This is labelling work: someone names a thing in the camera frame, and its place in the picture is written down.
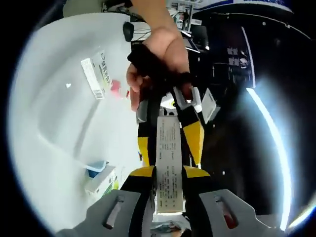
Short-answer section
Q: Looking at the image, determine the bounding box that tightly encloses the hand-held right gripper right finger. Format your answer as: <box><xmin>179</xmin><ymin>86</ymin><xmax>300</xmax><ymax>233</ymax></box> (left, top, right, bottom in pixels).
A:
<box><xmin>182</xmin><ymin>166</ymin><xmax>278</xmax><ymax>237</ymax></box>

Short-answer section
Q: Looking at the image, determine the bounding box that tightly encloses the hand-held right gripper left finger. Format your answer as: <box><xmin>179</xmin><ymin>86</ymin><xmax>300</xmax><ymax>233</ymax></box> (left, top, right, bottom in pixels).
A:
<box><xmin>56</xmin><ymin>166</ymin><xmax>159</xmax><ymax>237</ymax></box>

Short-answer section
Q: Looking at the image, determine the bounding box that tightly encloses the light green medicine box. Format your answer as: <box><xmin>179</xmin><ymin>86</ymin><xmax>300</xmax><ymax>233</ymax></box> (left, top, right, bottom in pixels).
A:
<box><xmin>84</xmin><ymin>164</ymin><xmax>119</xmax><ymax>198</ymax></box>

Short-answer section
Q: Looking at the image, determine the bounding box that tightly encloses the red medicine box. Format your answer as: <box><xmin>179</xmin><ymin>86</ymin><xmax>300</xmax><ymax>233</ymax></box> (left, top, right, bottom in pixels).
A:
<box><xmin>110</xmin><ymin>78</ymin><xmax>131</xmax><ymax>99</ymax></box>

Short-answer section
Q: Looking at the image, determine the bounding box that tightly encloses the blue white medicine box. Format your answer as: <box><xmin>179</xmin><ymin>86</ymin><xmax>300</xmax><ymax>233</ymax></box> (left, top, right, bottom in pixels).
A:
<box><xmin>85</xmin><ymin>160</ymin><xmax>110</xmax><ymax>178</ymax></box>

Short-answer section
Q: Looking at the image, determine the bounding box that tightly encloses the large white medicine box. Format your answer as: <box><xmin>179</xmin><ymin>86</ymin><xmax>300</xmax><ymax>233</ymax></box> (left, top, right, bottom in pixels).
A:
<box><xmin>80</xmin><ymin>50</ymin><xmax>112</xmax><ymax>100</ymax></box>

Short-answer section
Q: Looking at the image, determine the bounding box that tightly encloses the clear storage area bin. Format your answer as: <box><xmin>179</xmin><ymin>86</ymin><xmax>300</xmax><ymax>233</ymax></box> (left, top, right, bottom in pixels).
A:
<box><xmin>34</xmin><ymin>49</ymin><xmax>131</xmax><ymax>166</ymax></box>

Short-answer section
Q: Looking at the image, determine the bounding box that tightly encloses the person's left hand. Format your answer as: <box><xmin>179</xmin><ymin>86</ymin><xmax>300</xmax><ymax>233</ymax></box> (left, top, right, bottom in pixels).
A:
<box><xmin>126</xmin><ymin>26</ymin><xmax>195</xmax><ymax>112</ymax></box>

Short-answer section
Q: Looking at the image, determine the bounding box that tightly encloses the ceiling air conditioner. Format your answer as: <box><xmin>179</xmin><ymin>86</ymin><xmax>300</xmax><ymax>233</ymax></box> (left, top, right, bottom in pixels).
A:
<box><xmin>200</xmin><ymin>87</ymin><xmax>221</xmax><ymax>124</ymax></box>

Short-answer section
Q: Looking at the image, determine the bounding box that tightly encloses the black computer mouse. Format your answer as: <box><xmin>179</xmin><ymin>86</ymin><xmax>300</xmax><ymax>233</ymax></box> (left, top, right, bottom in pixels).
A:
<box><xmin>122</xmin><ymin>21</ymin><xmax>135</xmax><ymax>42</ymax></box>

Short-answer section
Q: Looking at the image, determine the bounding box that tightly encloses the curved ceiling light strip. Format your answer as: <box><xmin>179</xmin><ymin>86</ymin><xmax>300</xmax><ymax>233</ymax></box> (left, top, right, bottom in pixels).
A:
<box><xmin>246</xmin><ymin>86</ymin><xmax>293</xmax><ymax>232</ymax></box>

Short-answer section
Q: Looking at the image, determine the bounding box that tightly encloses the hanging black display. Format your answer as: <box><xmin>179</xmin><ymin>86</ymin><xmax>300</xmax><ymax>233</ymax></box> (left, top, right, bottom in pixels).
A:
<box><xmin>225</xmin><ymin>24</ymin><xmax>256</xmax><ymax>88</ymax></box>

